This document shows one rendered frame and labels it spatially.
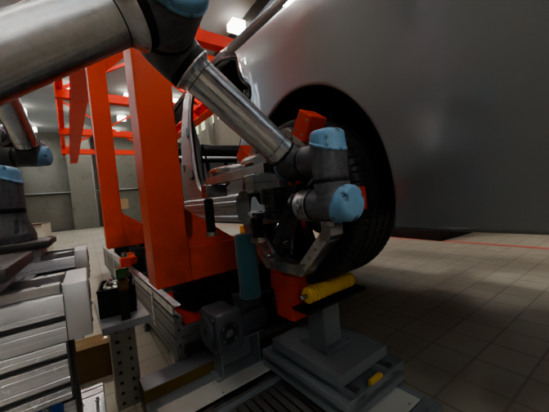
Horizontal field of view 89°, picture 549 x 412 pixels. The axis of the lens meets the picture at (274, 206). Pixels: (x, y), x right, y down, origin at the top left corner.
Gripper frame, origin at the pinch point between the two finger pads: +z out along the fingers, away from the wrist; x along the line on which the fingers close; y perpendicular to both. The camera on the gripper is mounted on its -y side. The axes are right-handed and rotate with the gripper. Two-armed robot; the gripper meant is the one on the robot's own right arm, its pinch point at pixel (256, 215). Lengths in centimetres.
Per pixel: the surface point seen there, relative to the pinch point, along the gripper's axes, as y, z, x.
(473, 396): -83, -25, -79
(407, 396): -75, -13, -51
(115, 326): -39, 54, 34
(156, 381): -70, 61, 21
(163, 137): 36, 60, 7
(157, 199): 9, 60, 12
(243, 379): -75, 41, -11
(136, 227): -13, 254, -13
